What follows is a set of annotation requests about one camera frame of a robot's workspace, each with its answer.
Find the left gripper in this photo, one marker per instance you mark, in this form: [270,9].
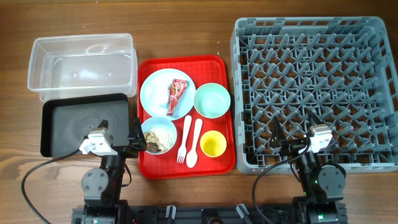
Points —
[138,142]

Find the yellow plastic cup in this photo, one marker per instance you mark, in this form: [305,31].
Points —
[213,144]

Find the rice and food scraps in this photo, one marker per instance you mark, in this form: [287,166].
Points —
[158,140]

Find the small light blue bowl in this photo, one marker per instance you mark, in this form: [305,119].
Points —
[161,123]

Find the white plastic spoon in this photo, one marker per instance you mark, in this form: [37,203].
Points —
[192,156]

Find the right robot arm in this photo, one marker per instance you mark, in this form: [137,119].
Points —
[322,184]

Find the mint green bowl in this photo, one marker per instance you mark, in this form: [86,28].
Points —
[212,100]

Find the black plastic tray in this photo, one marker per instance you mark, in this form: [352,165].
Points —
[66,122]

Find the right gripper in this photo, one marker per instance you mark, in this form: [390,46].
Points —
[278,139]

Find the red snack wrapper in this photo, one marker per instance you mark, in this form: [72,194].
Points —
[176,90]

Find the clear plastic bin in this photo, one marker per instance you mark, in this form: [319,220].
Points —
[83,65]

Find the grey dishwasher rack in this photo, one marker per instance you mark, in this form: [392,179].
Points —
[339,68]

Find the large light blue plate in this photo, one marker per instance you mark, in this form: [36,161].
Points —
[155,92]

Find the red serving tray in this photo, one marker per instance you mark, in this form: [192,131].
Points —
[201,69]

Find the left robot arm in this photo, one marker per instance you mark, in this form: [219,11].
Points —
[102,186]

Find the white plastic fork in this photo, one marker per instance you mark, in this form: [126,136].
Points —
[182,151]

